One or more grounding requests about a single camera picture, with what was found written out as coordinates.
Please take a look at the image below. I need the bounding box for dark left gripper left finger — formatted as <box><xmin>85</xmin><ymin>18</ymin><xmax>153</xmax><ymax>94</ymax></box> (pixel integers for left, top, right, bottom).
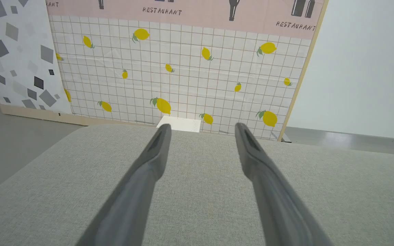
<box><xmin>75</xmin><ymin>123</ymin><xmax>173</xmax><ymax>246</ymax></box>

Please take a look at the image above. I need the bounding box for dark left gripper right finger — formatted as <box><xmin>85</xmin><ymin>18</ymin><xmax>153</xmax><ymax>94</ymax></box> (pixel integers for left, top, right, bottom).
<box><xmin>234</xmin><ymin>122</ymin><xmax>334</xmax><ymax>246</ymax></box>

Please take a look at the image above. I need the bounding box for white box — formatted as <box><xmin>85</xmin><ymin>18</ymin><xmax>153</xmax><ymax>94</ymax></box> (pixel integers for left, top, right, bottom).
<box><xmin>156</xmin><ymin>115</ymin><xmax>202</xmax><ymax>133</ymax></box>

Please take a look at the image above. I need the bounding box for wooden framed grid fence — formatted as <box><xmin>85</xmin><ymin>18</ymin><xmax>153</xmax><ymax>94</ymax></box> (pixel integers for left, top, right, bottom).
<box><xmin>45</xmin><ymin>0</ymin><xmax>329</xmax><ymax>141</ymax></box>

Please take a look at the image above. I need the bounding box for grey terrazzo print panel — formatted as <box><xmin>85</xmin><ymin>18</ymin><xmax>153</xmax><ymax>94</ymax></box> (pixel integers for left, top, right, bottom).
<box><xmin>0</xmin><ymin>0</ymin><xmax>73</xmax><ymax>118</ymax></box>

